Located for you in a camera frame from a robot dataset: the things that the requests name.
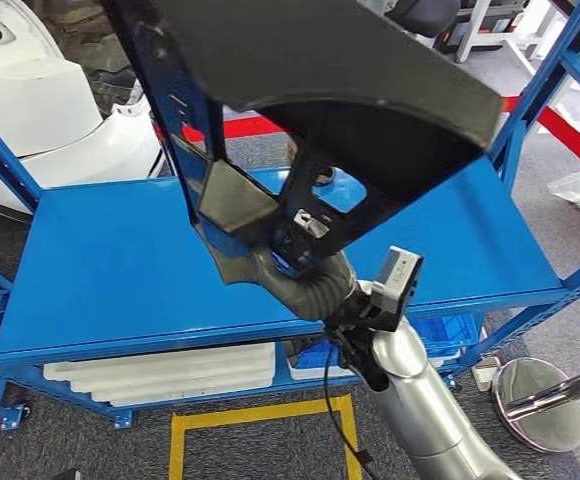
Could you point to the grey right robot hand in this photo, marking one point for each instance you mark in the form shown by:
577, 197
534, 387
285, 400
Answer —
255, 272

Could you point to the black plastic panel part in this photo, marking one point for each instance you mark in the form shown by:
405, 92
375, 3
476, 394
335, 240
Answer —
345, 60

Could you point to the blue metal shelf rack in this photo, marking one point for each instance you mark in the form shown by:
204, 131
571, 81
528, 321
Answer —
95, 265

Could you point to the white plastic bin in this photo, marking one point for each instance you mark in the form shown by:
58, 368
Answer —
315, 374

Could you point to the red barrier belt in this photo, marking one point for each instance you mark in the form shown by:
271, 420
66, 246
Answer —
570, 139
250, 127

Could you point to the white plastic tray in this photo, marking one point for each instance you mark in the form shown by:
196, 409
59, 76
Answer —
180, 392
170, 382
160, 361
180, 400

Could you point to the blue plastic bin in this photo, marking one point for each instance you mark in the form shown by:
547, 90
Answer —
445, 331

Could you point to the small white floor box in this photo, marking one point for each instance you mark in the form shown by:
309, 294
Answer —
485, 374

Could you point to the black office chair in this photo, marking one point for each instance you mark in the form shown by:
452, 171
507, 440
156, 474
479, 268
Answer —
425, 16

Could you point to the white car body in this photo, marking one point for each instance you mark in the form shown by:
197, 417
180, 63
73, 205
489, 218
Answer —
30, 99

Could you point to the chrome stanchion with round base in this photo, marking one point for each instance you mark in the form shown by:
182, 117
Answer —
534, 411

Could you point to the white table frame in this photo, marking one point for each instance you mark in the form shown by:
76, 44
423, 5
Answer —
470, 34

